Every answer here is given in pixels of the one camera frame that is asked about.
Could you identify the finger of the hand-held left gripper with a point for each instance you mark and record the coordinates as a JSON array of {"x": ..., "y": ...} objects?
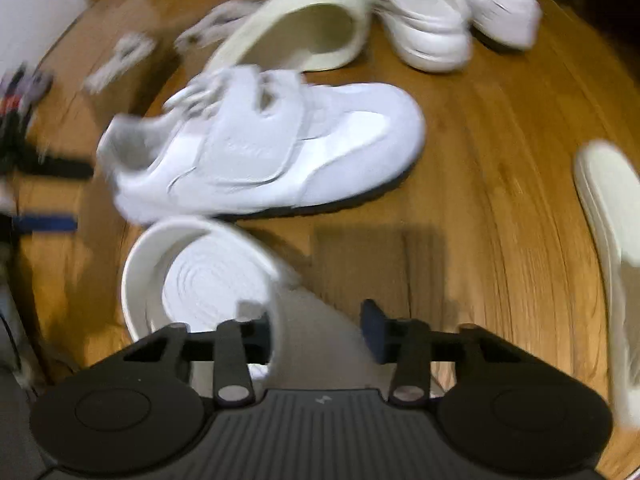
[
  {"x": 45, "y": 223},
  {"x": 55, "y": 167}
]

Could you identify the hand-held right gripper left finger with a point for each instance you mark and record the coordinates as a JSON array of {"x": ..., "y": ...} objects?
[{"x": 255, "y": 340}]

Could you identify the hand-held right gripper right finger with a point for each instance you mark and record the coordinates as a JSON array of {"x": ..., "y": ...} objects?
[{"x": 377, "y": 335}]

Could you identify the white clog with purple charms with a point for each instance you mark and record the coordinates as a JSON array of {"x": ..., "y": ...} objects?
[
  {"x": 200, "y": 280},
  {"x": 430, "y": 35}
]

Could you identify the white slide sandal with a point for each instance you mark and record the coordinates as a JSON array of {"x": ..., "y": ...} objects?
[
  {"x": 300, "y": 30},
  {"x": 615, "y": 220}
]

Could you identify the white door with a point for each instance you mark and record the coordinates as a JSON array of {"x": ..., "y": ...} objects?
[{"x": 30, "y": 20}]

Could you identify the grey cloth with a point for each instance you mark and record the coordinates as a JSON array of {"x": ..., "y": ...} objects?
[{"x": 17, "y": 410}]

